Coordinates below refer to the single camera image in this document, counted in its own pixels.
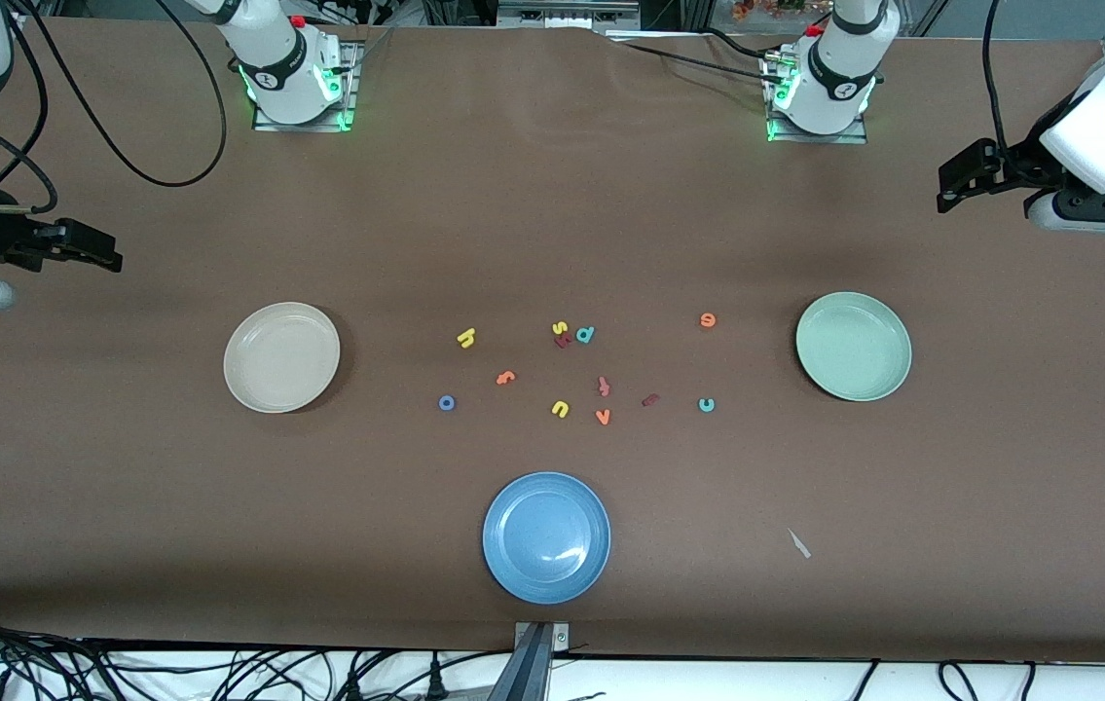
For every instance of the light green plate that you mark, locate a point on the light green plate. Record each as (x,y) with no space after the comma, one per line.
(854,347)

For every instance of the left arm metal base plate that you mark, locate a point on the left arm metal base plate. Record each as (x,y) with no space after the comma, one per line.
(805,139)

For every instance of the blue plate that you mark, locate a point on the blue plate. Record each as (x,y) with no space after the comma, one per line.
(546,537)

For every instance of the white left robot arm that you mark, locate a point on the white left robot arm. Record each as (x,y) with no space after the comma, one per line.
(839,68)

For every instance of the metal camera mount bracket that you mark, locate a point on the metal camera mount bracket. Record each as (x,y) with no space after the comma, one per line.
(533,672)

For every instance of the black power plug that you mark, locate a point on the black power plug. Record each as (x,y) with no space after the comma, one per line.
(354,686)
(435,682)

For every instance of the grey metal device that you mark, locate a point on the grey metal device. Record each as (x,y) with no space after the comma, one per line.
(567,15)

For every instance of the teal foam letter p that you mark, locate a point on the teal foam letter p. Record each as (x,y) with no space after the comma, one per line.
(590,334)

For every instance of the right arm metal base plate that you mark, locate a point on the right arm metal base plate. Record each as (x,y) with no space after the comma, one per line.
(351,88)

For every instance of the yellow foam letter u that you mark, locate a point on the yellow foam letter u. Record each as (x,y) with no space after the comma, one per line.
(563,412)

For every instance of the orange artificial flowers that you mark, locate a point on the orange artificial flowers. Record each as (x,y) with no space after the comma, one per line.
(756,10)

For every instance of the yellow foam letter h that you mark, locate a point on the yellow foam letter h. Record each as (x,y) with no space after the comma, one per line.
(463,337)

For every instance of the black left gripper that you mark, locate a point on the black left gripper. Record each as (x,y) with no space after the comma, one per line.
(1021,166)

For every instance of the beige brown plate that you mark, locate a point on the beige brown plate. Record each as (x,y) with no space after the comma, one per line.
(281,358)

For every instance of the white paper scrap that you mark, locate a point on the white paper scrap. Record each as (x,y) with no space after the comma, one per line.
(798,543)

